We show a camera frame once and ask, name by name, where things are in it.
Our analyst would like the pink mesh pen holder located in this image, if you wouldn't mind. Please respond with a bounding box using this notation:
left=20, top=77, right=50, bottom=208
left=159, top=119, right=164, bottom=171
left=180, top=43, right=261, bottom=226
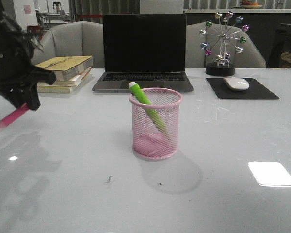
left=129, top=88, right=182, bottom=160

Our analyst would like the left grey armchair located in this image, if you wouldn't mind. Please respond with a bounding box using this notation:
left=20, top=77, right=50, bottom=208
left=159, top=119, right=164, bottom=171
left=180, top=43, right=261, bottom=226
left=32, top=21, right=105, bottom=68

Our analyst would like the middle cream book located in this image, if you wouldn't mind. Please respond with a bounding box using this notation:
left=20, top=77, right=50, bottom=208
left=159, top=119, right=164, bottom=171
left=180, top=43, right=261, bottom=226
left=38, top=67, right=92, bottom=87

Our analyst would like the bottom pale green book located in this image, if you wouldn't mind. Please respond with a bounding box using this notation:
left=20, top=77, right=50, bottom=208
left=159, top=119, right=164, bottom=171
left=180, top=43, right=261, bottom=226
left=37, top=73, right=90, bottom=93

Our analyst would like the black mouse pad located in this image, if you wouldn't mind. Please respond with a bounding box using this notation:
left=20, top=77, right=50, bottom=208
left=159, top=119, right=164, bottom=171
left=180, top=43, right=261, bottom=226
left=206, top=78, right=279, bottom=100

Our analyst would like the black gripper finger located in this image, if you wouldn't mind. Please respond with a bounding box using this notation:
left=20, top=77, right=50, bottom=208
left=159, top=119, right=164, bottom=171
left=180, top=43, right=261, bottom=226
left=0, top=82, right=41, bottom=111
left=27, top=65, right=56, bottom=85

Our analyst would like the white computer mouse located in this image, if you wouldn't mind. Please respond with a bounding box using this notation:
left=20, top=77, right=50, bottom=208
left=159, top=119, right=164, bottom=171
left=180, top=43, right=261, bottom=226
left=223, top=77, right=250, bottom=91

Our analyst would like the red bin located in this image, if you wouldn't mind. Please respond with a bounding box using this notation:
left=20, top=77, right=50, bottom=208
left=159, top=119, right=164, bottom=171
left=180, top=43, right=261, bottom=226
left=27, top=25, right=42, bottom=36

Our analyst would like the ferris wheel desk ornament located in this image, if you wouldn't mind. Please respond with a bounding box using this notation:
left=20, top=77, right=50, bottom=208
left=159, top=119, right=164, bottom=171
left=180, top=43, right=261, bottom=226
left=199, top=11, right=249, bottom=77

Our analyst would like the grey armchair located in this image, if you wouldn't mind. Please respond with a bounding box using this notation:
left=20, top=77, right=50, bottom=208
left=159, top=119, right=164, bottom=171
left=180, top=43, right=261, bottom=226
left=185, top=22, right=266, bottom=68
left=32, top=21, right=105, bottom=68

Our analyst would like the grey open laptop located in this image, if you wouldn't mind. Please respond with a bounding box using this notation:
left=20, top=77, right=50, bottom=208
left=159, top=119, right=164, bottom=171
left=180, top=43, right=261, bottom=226
left=92, top=14, right=193, bottom=93

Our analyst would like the right grey armchair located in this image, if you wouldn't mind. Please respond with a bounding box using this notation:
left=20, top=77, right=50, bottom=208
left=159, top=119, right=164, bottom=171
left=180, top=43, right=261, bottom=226
left=185, top=22, right=266, bottom=68

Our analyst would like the fruit bowl on counter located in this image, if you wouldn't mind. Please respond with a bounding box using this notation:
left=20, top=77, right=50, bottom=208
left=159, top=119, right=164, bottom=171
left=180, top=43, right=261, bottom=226
left=240, top=0, right=263, bottom=9

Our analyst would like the green highlighter pen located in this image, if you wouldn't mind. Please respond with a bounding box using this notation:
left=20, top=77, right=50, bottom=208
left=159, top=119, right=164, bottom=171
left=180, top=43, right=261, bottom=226
left=128, top=81, right=168, bottom=134

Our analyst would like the pink highlighter pen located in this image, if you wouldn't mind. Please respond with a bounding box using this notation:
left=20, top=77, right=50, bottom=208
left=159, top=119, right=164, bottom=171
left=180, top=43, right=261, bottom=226
left=0, top=103, right=29, bottom=130

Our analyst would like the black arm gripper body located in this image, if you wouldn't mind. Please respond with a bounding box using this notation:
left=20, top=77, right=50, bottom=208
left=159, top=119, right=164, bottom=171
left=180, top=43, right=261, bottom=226
left=0, top=1, right=42, bottom=84

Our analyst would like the top yellow book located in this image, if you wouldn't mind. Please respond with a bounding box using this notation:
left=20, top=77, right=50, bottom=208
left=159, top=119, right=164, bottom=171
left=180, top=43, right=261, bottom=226
left=36, top=55, right=93, bottom=81

